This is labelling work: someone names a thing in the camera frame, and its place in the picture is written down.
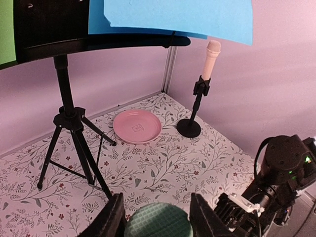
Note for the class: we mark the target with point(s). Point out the mint green toy microphone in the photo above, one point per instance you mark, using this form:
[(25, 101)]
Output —
[(159, 220)]

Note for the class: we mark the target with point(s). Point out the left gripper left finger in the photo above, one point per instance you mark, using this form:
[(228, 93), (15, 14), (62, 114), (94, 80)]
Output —
[(110, 222)]

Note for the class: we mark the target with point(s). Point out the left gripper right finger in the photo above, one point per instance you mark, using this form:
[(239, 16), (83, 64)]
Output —
[(204, 221)]

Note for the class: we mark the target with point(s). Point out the green paper sheet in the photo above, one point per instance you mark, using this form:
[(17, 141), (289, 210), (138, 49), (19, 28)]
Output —
[(7, 43)]

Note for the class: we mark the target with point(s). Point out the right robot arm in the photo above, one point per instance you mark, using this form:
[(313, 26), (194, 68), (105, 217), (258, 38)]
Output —
[(288, 167)]

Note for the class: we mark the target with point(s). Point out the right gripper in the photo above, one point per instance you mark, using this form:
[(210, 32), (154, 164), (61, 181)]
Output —
[(241, 223)]

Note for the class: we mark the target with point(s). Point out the right aluminium frame post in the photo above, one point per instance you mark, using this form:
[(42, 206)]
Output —
[(168, 70)]

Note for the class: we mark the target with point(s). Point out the black music stand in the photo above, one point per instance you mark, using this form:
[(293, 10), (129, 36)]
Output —
[(56, 28)]

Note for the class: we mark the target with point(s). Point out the black round base mic stand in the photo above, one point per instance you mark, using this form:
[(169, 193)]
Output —
[(189, 127)]

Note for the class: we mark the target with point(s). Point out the floral table mat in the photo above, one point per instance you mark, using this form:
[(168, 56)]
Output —
[(167, 169)]

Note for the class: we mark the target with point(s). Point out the pink plate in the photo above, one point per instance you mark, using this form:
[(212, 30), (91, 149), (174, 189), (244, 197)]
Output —
[(137, 126)]

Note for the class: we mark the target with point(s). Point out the beige toy microphone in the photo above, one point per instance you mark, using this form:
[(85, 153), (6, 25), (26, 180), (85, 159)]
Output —
[(212, 51)]

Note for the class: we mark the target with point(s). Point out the blue paper sheet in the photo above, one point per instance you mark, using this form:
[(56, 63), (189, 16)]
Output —
[(225, 19)]

